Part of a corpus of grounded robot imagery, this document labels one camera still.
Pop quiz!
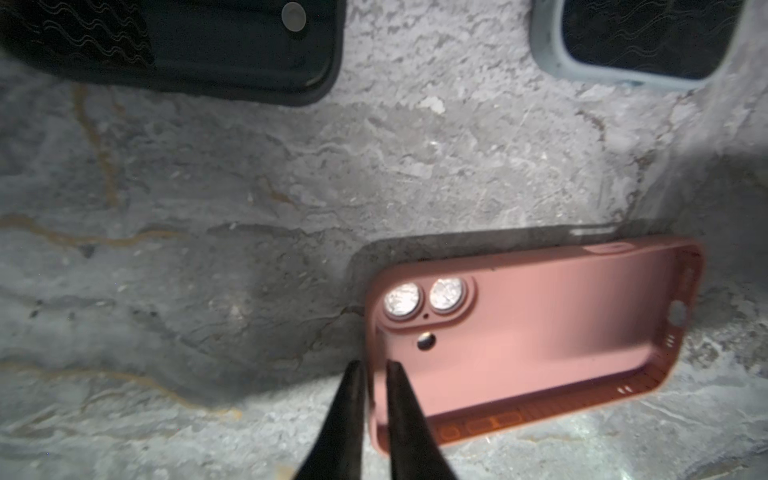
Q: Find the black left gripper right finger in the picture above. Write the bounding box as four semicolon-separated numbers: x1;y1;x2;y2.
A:
386;360;457;480

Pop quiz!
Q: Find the light blue phone case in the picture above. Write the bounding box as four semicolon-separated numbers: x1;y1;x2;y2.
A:
529;0;750;91

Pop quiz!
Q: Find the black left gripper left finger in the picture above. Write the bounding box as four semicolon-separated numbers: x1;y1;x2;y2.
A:
294;360;366;480

